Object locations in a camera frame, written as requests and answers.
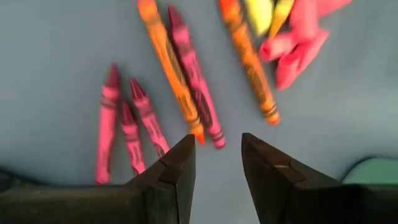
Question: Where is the yellow crayon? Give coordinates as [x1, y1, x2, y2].
[269, 0, 295, 40]

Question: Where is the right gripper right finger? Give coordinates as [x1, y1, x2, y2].
[241, 133, 398, 224]

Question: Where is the teal plastic basket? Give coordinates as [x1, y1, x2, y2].
[340, 156, 398, 186]

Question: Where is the yellow eraser cap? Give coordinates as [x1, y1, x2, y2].
[244, 0, 275, 37]

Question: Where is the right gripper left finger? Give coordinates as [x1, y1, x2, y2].
[0, 134, 197, 224]

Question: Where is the orange crayon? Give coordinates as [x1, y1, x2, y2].
[217, 0, 281, 126]
[136, 0, 206, 146]

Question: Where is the pink eraser cap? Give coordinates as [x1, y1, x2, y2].
[289, 0, 321, 43]
[259, 30, 299, 62]
[317, 0, 353, 17]
[275, 29, 330, 91]

